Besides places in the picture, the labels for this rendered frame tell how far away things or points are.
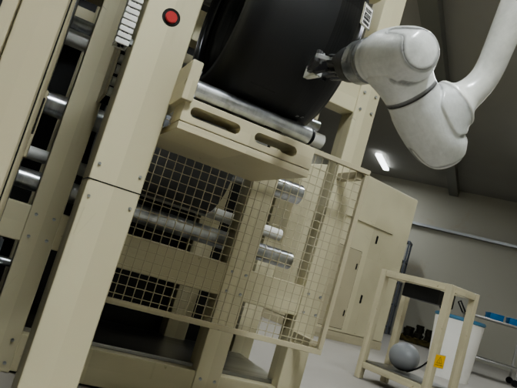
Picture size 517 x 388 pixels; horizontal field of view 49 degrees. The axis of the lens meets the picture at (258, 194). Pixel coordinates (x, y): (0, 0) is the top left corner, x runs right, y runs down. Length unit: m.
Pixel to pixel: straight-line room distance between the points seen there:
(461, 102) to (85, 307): 0.93
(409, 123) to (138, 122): 0.66
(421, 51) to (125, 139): 0.73
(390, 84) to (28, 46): 0.61
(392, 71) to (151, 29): 0.66
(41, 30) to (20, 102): 0.09
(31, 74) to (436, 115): 0.69
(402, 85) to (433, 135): 0.11
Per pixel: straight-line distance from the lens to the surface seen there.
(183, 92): 1.32
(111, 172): 1.38
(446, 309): 3.94
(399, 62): 1.01
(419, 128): 1.08
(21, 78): 0.72
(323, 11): 1.41
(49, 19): 0.74
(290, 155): 1.45
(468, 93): 1.14
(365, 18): 1.48
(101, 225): 1.38
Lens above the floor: 0.53
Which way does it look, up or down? 7 degrees up
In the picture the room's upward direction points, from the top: 17 degrees clockwise
